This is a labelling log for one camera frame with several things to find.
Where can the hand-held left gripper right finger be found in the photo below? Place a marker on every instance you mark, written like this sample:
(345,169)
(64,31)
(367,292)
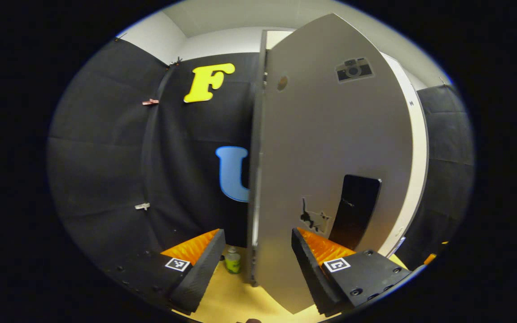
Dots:
(312,271)

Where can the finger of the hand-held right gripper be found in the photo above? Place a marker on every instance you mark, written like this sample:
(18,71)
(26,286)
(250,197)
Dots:
(430,259)

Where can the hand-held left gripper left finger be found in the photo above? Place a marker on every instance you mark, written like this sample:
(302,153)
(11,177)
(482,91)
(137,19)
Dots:
(204,271)

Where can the white cabinet door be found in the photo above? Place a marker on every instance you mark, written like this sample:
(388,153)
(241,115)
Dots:
(321,134)
(420,157)

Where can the white shoe cabinet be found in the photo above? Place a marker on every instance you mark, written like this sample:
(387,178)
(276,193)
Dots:
(255,157)

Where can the small green bottle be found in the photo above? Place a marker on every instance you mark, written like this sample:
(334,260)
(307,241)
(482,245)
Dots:
(233,262)

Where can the silver clip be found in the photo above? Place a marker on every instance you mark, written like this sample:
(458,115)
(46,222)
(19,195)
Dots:
(142,206)

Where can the black backdrop cloth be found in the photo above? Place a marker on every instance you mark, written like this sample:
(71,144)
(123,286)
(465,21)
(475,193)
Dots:
(106,157)

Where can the red clip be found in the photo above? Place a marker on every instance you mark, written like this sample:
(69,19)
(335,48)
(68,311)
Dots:
(150,102)

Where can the black binder clip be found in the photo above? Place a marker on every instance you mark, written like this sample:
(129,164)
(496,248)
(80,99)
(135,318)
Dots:
(175,62)

